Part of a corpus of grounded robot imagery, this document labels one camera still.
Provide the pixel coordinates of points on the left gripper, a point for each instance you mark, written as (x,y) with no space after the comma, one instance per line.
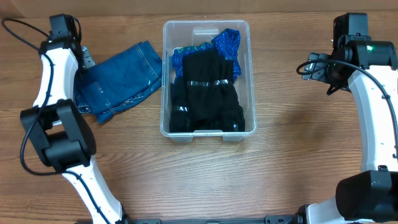
(88,60)

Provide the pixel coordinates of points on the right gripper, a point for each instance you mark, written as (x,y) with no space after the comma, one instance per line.
(313,66)

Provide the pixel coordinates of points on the blue jeans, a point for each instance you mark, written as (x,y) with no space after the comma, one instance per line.
(119,83)

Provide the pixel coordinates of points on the blue sparkly garment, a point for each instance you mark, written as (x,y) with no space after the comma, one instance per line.
(226,43)

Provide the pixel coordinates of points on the black garment with tape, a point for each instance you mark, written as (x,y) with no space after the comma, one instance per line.
(208,78)

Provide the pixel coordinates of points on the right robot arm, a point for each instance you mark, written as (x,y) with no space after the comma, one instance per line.
(368,70)

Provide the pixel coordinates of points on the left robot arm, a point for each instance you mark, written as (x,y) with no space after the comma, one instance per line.
(59,134)

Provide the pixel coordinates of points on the cardboard backdrop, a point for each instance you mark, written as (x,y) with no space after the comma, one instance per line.
(45,8)

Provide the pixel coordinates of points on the clear plastic storage bin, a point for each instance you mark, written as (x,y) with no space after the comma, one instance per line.
(178,34)

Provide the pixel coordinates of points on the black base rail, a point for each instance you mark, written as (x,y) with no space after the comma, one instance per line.
(268,219)

